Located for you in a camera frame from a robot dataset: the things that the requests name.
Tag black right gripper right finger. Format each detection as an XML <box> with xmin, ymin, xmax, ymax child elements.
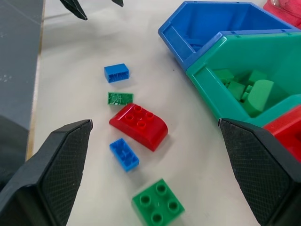
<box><xmin>218</xmin><ymin>117</ymin><xmax>301</xmax><ymax>226</ymax></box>

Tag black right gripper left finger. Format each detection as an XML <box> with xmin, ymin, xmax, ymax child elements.
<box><xmin>0</xmin><ymin>119</ymin><xmax>93</xmax><ymax>226</ymax></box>

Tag red plastic storage bin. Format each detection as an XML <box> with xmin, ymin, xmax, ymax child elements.
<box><xmin>262</xmin><ymin>110</ymin><xmax>301</xmax><ymax>163</ymax></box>

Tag blue hollow building brick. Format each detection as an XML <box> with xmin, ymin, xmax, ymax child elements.
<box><xmin>109</xmin><ymin>137</ymin><xmax>140</xmax><ymax>173</ymax></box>
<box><xmin>104</xmin><ymin>63</ymin><xmax>130</xmax><ymax>84</ymax></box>

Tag large curved green brick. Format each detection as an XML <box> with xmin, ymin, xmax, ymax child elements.
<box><xmin>243</xmin><ymin>79</ymin><xmax>275</xmax><ymax>113</ymax></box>

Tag blue brick in bin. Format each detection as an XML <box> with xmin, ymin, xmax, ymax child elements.
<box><xmin>184</xmin><ymin>33</ymin><xmax>206</xmax><ymax>53</ymax></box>

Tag green square brick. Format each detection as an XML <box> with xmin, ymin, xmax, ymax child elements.
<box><xmin>226</xmin><ymin>81</ymin><xmax>247</xmax><ymax>102</ymax></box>
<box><xmin>212</xmin><ymin>68</ymin><xmax>235</xmax><ymax>83</ymax></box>
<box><xmin>247</xmin><ymin>70</ymin><xmax>268</xmax><ymax>86</ymax></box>

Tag blue plastic storage bin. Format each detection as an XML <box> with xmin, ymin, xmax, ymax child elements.
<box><xmin>158</xmin><ymin>0</ymin><xmax>301</xmax><ymax>71</ymax></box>

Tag flat green building brick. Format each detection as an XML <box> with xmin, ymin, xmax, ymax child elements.
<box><xmin>107</xmin><ymin>92</ymin><xmax>134</xmax><ymax>107</ymax></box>

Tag red curved building brick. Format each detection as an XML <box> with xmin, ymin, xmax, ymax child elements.
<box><xmin>109</xmin><ymin>103</ymin><xmax>169</xmax><ymax>152</ymax></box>

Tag green four-stud building brick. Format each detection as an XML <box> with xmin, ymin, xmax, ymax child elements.
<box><xmin>131</xmin><ymin>178</ymin><xmax>186</xmax><ymax>226</ymax></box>

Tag green plastic storage bin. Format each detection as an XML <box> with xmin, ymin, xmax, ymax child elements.
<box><xmin>185</xmin><ymin>32</ymin><xmax>301</xmax><ymax>125</ymax></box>

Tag pink red object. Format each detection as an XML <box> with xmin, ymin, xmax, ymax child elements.
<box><xmin>262</xmin><ymin>0</ymin><xmax>301</xmax><ymax>30</ymax></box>

